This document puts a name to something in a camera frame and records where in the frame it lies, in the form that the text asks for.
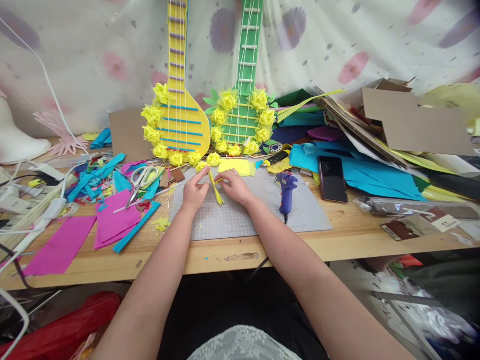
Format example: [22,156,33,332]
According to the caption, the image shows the person's left hand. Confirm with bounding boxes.
[182,166,212,213]

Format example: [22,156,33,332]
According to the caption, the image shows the person's right hand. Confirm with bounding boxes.
[217,168,260,208]

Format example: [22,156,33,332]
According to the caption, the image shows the yellow paper strip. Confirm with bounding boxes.
[208,169,226,206]

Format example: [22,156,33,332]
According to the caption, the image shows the yellow paper square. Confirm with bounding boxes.
[217,157,257,178]

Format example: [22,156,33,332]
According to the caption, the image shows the grey cutting mat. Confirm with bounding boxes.
[168,164,334,242]

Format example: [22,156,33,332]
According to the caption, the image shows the yellow black utility knife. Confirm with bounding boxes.
[262,148,293,169]

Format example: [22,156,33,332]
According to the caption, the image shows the yellow paper scrap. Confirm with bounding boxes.
[151,216,172,233]

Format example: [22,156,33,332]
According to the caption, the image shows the purple glue gun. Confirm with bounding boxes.
[272,170,300,225]

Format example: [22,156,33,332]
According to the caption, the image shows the green paper guitar with flowers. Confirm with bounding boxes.
[202,0,280,157]

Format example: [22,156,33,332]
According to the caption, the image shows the yellow paper guitar with flowers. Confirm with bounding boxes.
[140,0,212,167]

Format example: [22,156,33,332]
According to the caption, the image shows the long blue paper strip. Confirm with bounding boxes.
[112,200,162,255]

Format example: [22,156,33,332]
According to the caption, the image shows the brown cardboard sheet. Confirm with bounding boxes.
[109,107,155,162]

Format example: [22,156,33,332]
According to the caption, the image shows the pile of coloured paper scraps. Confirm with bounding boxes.
[65,128,187,211]

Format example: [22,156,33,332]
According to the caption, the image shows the small magenta paper sheet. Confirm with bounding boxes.
[93,188,143,251]

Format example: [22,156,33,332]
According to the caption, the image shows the black smartphone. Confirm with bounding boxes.
[318,155,349,204]

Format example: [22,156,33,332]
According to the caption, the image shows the pile of coloured paper sheets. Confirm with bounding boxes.
[270,88,480,203]

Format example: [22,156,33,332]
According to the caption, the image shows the person's body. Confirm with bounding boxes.
[155,258,331,360]

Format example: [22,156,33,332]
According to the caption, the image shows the pink paper flower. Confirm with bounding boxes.
[32,110,90,158]

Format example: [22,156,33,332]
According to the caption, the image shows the large magenta paper sheet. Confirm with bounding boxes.
[23,215,98,277]

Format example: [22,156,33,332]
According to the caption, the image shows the floral white curtain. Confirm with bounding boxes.
[0,0,480,140]

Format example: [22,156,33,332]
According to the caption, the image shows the stack of cardboard sheets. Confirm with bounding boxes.
[314,77,476,170]

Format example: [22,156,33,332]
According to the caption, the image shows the brown card tag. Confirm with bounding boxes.
[380,220,421,242]

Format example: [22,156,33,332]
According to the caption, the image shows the white foam head form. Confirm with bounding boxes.
[0,88,53,166]

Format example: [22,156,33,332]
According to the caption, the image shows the white power strip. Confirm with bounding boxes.
[0,161,67,217]

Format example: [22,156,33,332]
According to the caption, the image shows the clear plastic bag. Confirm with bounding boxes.
[352,194,480,248]

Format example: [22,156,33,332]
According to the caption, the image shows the red plastic bag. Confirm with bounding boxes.
[0,290,122,360]

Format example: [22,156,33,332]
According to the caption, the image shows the white handled scissors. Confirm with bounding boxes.
[124,165,160,209]

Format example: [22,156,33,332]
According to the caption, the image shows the white cable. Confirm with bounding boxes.
[0,16,91,155]

